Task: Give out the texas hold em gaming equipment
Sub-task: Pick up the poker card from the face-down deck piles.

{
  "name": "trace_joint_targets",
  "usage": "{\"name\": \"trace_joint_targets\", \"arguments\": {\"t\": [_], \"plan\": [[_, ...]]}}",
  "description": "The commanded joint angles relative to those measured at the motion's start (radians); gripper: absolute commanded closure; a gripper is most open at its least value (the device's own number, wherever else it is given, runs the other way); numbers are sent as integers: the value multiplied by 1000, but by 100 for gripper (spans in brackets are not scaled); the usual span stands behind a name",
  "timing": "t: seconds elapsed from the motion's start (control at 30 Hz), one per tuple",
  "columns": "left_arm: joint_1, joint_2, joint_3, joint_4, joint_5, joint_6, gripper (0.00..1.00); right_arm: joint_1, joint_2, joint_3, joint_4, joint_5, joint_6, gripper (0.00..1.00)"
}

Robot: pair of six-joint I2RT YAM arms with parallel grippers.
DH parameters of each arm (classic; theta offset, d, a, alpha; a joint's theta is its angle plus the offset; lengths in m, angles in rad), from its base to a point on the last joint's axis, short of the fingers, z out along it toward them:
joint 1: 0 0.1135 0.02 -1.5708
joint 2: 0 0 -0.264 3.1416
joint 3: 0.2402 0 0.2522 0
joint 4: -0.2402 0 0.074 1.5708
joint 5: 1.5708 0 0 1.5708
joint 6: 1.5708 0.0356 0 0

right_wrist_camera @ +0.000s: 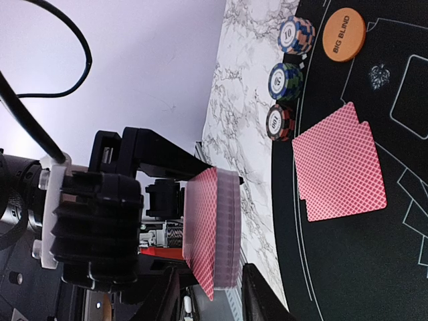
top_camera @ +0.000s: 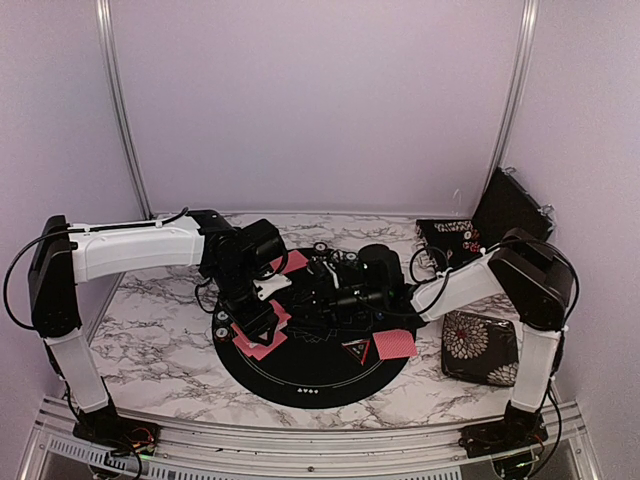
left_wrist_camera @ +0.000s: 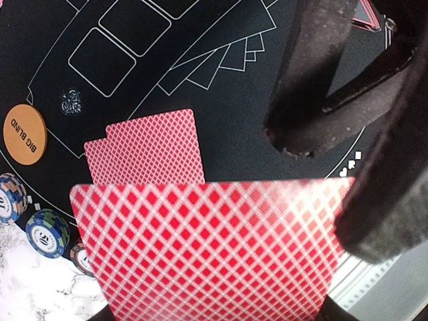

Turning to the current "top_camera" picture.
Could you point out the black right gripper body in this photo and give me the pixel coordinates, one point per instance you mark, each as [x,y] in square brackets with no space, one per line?
[330,298]

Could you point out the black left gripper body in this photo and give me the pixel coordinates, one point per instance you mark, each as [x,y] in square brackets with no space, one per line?
[232,286]

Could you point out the red card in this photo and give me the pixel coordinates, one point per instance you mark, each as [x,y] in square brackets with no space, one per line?
[268,345]
[296,261]
[400,338]
[387,352]
[243,346]

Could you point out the red triangle all-in marker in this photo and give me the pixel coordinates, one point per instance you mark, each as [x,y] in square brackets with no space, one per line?
[359,349]

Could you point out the red playing card deck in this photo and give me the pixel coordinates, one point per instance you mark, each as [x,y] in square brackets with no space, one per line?
[259,321]

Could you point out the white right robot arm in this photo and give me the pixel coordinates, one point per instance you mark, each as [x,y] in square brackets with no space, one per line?
[503,312]

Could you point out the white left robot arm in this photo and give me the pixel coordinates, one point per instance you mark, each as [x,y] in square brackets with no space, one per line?
[70,259]

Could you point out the round black poker mat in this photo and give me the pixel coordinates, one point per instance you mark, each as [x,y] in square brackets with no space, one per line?
[311,370]

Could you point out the floral patterned pouch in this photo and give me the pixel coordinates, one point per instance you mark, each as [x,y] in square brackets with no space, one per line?
[479,349]

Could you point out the black poker chip case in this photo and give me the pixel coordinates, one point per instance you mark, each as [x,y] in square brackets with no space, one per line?
[504,205]

